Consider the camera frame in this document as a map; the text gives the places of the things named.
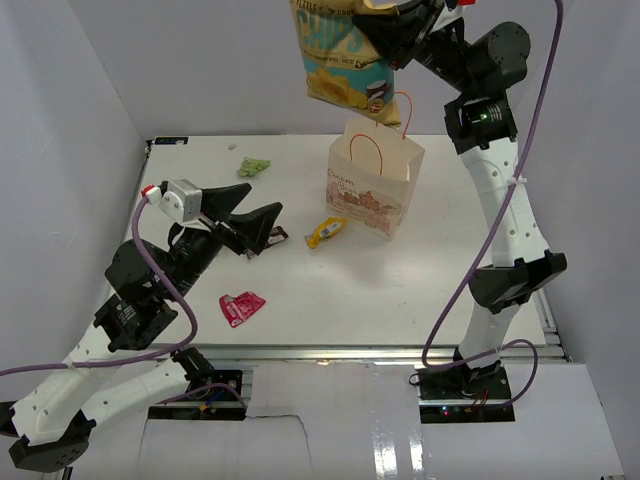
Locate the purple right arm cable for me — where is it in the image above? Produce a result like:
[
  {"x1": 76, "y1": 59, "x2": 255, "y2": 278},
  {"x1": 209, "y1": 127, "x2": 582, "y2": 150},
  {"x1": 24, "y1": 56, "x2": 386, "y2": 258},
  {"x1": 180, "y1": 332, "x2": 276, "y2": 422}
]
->
[{"x1": 420, "y1": 0, "x2": 566, "y2": 416}]

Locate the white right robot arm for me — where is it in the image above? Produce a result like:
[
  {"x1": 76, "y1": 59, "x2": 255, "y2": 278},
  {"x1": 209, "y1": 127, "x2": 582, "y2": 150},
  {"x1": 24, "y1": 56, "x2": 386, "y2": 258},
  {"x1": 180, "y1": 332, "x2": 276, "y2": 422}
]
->
[{"x1": 353, "y1": 1, "x2": 567, "y2": 399}]

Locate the yellow chips bag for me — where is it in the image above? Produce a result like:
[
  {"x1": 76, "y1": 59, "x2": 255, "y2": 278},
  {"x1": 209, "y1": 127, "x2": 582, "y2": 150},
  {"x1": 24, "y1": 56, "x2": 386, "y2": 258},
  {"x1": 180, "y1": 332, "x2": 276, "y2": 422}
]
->
[{"x1": 289, "y1": 0, "x2": 401, "y2": 127}]

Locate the light green snack packet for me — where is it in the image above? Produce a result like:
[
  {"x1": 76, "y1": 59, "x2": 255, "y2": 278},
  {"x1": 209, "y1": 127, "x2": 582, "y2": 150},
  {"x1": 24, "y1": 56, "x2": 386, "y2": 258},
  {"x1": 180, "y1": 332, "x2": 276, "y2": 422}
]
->
[{"x1": 237, "y1": 157, "x2": 271, "y2": 178}]

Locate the red candy packet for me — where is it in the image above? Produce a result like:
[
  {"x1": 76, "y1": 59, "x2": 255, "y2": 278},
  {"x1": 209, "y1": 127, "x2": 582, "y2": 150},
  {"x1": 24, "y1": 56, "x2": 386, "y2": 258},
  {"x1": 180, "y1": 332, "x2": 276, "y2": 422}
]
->
[{"x1": 219, "y1": 291, "x2": 266, "y2": 328}]

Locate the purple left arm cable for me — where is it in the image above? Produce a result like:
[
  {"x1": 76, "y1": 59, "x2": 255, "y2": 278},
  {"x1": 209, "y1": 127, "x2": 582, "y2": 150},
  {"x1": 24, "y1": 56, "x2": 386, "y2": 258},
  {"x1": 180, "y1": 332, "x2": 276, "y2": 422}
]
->
[{"x1": 0, "y1": 197, "x2": 248, "y2": 411}]

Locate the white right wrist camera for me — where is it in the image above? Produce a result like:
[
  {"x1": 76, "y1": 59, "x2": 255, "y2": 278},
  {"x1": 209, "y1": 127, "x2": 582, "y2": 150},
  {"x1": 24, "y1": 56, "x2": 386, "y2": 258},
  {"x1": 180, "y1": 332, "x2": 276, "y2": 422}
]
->
[{"x1": 445, "y1": 0, "x2": 476, "y2": 14}]

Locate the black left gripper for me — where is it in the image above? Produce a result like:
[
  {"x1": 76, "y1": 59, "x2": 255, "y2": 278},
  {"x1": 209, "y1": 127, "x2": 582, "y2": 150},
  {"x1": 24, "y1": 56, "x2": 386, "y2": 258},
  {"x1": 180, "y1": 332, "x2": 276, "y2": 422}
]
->
[{"x1": 163, "y1": 182, "x2": 285, "y2": 301}]

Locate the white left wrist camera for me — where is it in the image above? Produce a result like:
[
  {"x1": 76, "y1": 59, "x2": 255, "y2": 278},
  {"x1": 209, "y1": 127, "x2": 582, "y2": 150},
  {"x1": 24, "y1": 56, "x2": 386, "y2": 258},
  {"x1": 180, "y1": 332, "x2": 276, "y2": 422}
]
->
[{"x1": 141, "y1": 179, "x2": 203, "y2": 225}]

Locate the paper bag with orange handles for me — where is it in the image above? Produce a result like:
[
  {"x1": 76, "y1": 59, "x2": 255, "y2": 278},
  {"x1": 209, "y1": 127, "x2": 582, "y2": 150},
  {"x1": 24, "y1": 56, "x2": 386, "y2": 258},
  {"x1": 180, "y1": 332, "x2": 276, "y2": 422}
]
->
[{"x1": 326, "y1": 117, "x2": 425, "y2": 241}]

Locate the yellow snack bar wrapper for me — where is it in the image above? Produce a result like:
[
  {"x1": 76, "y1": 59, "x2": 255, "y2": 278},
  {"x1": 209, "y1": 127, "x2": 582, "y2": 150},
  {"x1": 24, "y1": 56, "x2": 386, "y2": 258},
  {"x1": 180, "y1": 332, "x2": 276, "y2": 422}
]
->
[{"x1": 305, "y1": 217, "x2": 348, "y2": 249}]

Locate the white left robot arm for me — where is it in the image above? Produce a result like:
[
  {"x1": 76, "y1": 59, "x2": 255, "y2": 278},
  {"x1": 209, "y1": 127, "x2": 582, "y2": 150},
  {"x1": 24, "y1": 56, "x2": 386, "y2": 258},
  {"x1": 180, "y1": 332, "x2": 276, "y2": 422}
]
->
[{"x1": 1, "y1": 180, "x2": 282, "y2": 473}]

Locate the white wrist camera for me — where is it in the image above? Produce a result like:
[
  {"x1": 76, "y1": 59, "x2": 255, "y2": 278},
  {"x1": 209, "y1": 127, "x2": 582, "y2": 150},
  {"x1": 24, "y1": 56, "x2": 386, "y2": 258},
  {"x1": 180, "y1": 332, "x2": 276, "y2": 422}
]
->
[
  {"x1": 141, "y1": 179, "x2": 203, "y2": 225},
  {"x1": 445, "y1": 0, "x2": 476, "y2": 14}
]

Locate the blue label left corner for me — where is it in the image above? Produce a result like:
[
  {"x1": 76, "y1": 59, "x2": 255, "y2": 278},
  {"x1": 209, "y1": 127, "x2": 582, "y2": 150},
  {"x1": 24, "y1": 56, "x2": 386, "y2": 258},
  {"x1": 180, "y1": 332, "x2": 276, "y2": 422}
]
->
[{"x1": 153, "y1": 136, "x2": 189, "y2": 145}]

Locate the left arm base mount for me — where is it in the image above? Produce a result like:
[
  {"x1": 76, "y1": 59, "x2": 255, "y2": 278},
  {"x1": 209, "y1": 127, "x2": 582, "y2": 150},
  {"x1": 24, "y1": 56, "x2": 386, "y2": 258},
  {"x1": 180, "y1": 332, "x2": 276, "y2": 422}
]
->
[{"x1": 147, "y1": 369, "x2": 252, "y2": 421}]

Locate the brown chocolate bar wrapper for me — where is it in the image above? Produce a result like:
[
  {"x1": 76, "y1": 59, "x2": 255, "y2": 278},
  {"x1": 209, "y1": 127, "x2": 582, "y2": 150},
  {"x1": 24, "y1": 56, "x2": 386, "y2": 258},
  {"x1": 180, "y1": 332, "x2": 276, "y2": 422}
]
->
[{"x1": 263, "y1": 226, "x2": 289, "y2": 250}]

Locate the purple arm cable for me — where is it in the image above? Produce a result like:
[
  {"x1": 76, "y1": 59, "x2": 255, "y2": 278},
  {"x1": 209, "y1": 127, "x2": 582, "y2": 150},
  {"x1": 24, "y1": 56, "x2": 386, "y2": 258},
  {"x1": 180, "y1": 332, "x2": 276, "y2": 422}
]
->
[
  {"x1": 420, "y1": 0, "x2": 566, "y2": 416},
  {"x1": 0, "y1": 197, "x2": 248, "y2": 411}
]

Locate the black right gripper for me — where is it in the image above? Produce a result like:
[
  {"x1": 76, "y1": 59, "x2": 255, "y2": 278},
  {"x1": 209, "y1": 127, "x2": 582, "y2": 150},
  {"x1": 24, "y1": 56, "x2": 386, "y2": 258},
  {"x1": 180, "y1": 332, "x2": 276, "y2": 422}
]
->
[{"x1": 353, "y1": 0, "x2": 479, "y2": 98}]

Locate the aluminium table frame rail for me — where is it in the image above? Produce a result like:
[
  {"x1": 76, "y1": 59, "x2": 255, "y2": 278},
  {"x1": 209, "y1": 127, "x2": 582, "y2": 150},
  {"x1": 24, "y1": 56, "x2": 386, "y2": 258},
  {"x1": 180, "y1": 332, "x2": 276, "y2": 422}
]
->
[{"x1": 87, "y1": 299, "x2": 569, "y2": 366}]

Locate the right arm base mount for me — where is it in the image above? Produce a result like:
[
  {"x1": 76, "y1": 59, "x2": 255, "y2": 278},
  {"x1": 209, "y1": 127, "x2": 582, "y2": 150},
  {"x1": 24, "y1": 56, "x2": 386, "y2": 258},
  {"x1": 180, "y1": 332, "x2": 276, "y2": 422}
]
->
[{"x1": 408, "y1": 366, "x2": 516, "y2": 425}]

